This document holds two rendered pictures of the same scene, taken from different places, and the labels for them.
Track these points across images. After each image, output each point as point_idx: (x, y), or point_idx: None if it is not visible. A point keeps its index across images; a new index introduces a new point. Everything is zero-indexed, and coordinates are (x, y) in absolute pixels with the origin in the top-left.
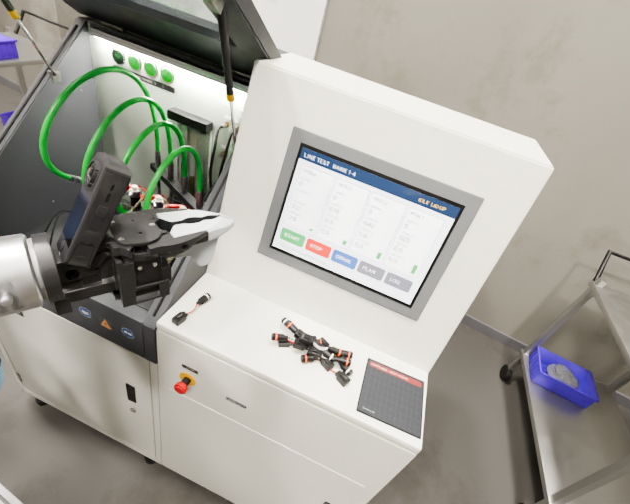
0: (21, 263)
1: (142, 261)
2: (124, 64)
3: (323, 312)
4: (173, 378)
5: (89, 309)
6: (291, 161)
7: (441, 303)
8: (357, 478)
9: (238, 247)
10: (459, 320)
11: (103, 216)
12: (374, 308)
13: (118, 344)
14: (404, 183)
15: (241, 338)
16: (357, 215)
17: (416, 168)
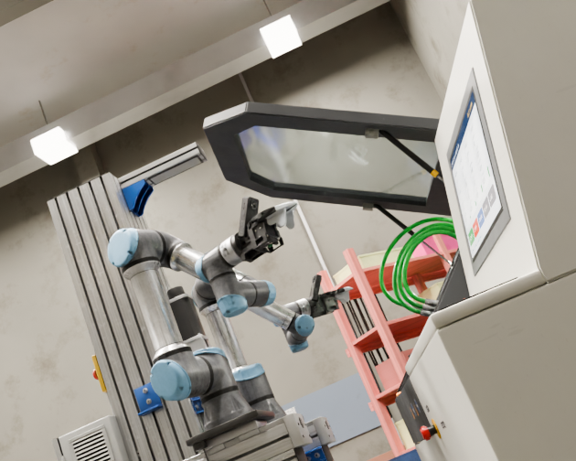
0: (229, 238)
1: (256, 228)
2: None
3: None
4: (441, 443)
5: (410, 402)
6: (453, 178)
7: (506, 178)
8: (485, 452)
9: (473, 285)
10: (514, 178)
11: (243, 214)
12: (502, 241)
13: None
14: (463, 116)
15: None
16: (468, 172)
17: (462, 99)
